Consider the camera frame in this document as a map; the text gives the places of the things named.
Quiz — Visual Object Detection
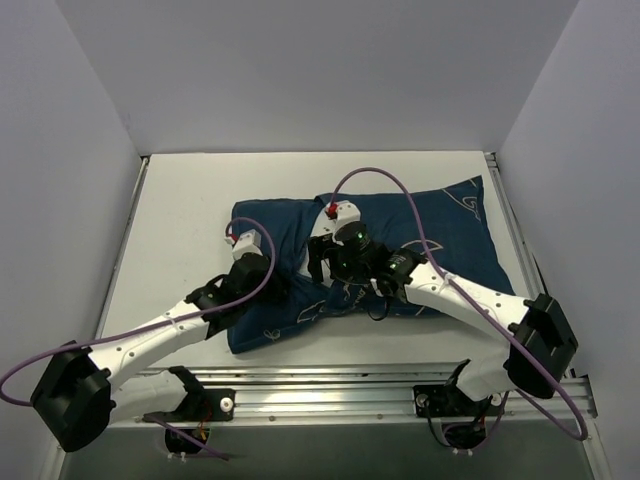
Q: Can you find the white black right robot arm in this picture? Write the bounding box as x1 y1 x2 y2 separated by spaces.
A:
307 221 578 413

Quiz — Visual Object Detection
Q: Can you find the aluminium right side rail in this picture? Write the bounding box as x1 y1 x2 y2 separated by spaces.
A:
483 152 549 296

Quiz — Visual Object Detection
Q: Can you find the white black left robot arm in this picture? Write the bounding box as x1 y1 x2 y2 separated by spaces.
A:
31 253 289 452

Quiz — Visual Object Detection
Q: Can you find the blue pillowcase with gold script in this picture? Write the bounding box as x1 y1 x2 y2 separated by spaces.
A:
224 175 516 356

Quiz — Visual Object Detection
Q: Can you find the aluminium rail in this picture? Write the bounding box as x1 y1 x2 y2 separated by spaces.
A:
483 152 549 296
94 155 151 339

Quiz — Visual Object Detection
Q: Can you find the aluminium left side rail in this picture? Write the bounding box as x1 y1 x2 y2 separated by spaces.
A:
94 155 151 339

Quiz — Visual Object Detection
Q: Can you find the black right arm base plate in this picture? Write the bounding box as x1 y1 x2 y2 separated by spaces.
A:
413 384 499 419

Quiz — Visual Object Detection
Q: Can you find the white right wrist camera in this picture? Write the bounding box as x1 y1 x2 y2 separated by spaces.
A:
325 201 361 232

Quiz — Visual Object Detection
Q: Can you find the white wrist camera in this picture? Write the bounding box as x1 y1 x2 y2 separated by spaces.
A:
225 229 262 261
325 201 361 232

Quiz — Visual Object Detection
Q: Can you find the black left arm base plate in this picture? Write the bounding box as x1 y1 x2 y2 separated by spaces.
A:
143 388 236 423

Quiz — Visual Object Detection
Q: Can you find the aluminium front rail frame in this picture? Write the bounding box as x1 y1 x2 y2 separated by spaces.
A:
49 363 616 480

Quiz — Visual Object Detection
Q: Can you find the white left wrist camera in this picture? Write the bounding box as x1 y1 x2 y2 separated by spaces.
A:
225 229 262 261

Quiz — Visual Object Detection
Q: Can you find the white pillow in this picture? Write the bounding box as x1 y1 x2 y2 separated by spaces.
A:
298 210 335 287

